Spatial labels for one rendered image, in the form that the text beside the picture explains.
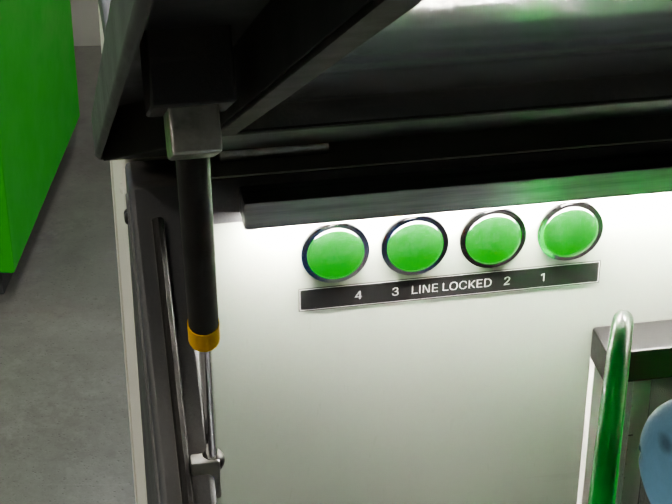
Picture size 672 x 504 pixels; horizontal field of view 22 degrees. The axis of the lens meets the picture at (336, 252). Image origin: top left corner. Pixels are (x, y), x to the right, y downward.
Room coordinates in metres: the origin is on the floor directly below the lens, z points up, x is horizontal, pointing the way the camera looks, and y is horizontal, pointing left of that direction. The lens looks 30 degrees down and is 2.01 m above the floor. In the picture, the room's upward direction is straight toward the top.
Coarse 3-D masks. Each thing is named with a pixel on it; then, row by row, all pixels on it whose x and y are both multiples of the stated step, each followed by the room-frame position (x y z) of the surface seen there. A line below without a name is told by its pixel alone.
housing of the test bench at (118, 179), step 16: (112, 160) 1.32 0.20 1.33; (128, 160) 1.10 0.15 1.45; (144, 160) 1.10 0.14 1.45; (112, 176) 1.33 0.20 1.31; (112, 192) 1.35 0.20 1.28; (128, 240) 1.10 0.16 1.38; (128, 256) 1.10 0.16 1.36; (128, 272) 1.12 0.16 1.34; (128, 288) 1.17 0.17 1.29; (128, 304) 1.20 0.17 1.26; (128, 320) 1.22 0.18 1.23; (128, 336) 1.25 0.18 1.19; (128, 352) 1.28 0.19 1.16; (128, 368) 1.31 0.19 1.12; (128, 384) 1.33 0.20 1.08; (128, 400) 1.34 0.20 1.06; (144, 464) 1.10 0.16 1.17; (144, 480) 1.10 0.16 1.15; (144, 496) 1.15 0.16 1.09
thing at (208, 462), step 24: (192, 168) 0.76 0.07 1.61; (192, 192) 0.77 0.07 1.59; (192, 216) 0.78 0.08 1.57; (192, 240) 0.79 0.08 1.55; (192, 264) 0.80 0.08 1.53; (192, 288) 0.81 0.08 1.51; (216, 288) 0.82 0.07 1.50; (192, 312) 0.83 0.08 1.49; (216, 312) 0.83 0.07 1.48; (192, 336) 0.84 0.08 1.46; (216, 336) 0.84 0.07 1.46; (216, 432) 0.90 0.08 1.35; (192, 456) 0.92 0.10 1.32; (216, 456) 0.91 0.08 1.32; (216, 480) 0.91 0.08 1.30
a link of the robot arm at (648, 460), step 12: (660, 408) 0.63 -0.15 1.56; (648, 420) 0.63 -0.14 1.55; (660, 420) 0.62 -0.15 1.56; (648, 432) 0.63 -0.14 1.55; (660, 432) 0.62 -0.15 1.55; (648, 444) 0.63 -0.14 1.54; (660, 444) 0.62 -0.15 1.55; (648, 456) 0.62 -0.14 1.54; (660, 456) 0.62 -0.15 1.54; (648, 468) 0.62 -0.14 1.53; (660, 468) 0.62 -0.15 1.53; (648, 480) 0.62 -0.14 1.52; (660, 480) 0.62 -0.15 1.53; (648, 492) 0.62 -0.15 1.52; (660, 492) 0.62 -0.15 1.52
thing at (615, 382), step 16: (624, 320) 0.91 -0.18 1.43; (624, 336) 0.88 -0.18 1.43; (608, 352) 0.87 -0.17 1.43; (624, 352) 0.87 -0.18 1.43; (608, 368) 0.85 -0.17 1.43; (624, 368) 0.85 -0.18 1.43; (608, 384) 0.84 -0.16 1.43; (624, 384) 0.84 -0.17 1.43; (608, 400) 0.82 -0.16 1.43; (624, 400) 1.02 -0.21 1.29; (608, 416) 0.81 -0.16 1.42; (608, 432) 0.80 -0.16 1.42; (608, 448) 0.79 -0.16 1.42; (608, 464) 0.78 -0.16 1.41; (592, 480) 0.77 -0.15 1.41; (608, 480) 0.77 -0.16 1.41; (592, 496) 0.76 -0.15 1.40; (608, 496) 0.76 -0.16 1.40
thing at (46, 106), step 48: (0, 0) 3.33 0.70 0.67; (48, 0) 3.76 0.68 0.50; (0, 48) 3.29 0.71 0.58; (48, 48) 3.72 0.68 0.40; (0, 96) 3.25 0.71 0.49; (48, 96) 3.67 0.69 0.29; (0, 144) 3.21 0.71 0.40; (48, 144) 3.63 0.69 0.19; (0, 192) 3.20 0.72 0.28; (0, 240) 3.20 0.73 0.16; (0, 288) 3.25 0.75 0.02
